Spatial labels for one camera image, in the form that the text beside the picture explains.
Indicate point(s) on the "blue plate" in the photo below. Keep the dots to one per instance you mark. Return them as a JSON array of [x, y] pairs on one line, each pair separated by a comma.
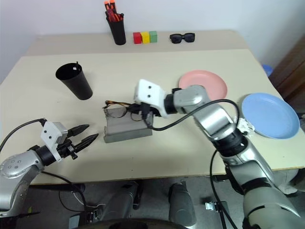
[[270, 115]]

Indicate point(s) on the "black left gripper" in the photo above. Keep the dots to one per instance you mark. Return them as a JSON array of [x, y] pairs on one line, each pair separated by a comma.
[[66, 149]]

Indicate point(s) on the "dark rounded robot torso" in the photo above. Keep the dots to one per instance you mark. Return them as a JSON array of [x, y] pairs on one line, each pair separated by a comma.
[[133, 224]]

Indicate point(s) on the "crumpled white paper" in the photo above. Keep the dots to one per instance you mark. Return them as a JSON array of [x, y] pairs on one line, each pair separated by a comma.
[[245, 126]]

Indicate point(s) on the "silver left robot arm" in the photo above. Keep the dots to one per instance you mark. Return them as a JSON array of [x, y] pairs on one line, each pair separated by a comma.
[[16, 167]]

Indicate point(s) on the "grey robot leg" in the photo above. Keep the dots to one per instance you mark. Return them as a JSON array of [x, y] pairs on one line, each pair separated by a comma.
[[181, 202], [119, 202]]

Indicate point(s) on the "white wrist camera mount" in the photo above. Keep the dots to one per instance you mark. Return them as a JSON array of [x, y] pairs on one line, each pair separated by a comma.
[[50, 133], [150, 94]]

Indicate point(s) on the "orange capped black marker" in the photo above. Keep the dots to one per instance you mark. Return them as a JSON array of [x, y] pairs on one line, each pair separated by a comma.
[[112, 7]]

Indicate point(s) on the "black cup holding markers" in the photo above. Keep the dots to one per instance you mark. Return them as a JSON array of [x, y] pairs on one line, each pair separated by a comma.
[[117, 29]]

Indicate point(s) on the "red wooden block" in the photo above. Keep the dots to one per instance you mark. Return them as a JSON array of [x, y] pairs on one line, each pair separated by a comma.
[[137, 38]]

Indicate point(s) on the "grey glasses case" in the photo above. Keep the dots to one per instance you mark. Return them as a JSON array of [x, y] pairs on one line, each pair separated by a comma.
[[126, 130]]

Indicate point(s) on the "green wooden block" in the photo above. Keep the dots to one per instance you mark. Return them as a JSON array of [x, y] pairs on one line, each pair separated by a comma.
[[153, 36]]

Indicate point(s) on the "empty black cup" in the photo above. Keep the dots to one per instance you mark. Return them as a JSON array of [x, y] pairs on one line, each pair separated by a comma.
[[75, 82]]

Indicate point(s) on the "blue bottle cap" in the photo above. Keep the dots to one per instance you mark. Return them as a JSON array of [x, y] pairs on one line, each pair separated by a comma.
[[268, 69]]

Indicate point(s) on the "yellow wooden block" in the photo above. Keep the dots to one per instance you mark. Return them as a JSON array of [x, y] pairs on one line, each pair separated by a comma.
[[145, 37]]

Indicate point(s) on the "tortoiseshell eyeglasses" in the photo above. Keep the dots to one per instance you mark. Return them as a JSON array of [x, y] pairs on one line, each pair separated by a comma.
[[116, 110]]

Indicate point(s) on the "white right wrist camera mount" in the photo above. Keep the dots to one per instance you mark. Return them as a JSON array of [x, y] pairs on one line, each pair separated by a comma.
[[150, 94]]

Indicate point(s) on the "pink plate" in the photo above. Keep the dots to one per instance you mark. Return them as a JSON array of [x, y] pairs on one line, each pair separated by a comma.
[[212, 81]]

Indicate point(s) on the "brown wooden cabinet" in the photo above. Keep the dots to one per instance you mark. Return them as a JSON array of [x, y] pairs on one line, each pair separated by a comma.
[[291, 71]]

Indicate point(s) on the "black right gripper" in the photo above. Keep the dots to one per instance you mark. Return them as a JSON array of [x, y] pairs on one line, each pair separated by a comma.
[[149, 113]]

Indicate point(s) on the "black sunglasses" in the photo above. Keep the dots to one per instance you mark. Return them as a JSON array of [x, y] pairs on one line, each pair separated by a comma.
[[182, 37]]

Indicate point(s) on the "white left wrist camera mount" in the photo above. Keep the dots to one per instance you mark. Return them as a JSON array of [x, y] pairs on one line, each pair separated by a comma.
[[50, 133]]

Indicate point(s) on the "metal floor bracket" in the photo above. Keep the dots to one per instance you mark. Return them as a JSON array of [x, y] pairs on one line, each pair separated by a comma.
[[215, 206]]

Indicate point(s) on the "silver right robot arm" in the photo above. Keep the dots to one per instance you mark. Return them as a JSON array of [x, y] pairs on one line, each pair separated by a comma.
[[214, 119]]

